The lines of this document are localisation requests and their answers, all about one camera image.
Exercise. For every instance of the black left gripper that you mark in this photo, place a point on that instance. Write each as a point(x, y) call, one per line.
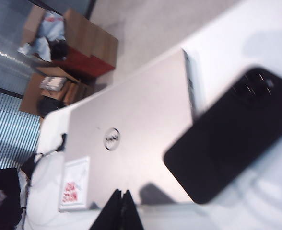
point(2, 210)

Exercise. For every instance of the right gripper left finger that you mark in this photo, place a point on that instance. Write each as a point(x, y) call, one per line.
point(107, 215)

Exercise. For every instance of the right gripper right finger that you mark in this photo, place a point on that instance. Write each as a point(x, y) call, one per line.
point(130, 215)

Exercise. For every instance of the white NICE TRY sticker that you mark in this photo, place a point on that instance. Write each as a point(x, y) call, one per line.
point(78, 172)

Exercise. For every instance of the grey window blinds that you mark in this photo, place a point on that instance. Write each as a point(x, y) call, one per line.
point(6, 124)

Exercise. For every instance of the silver Dell laptop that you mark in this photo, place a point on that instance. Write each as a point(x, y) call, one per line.
point(143, 107)

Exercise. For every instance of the cardboard box with books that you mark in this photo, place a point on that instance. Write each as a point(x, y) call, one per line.
point(30, 95)

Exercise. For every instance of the red box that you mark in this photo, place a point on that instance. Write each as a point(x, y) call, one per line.
point(88, 62)

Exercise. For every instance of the black plastic bag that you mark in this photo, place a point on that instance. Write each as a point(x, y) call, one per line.
point(58, 50)

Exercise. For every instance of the tall brown cardboard box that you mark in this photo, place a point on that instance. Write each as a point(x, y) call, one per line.
point(93, 38)

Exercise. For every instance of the small open cardboard box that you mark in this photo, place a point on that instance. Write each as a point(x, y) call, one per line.
point(33, 24)

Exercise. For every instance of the grey plastic mailing bag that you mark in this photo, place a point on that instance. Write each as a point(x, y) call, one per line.
point(50, 26)

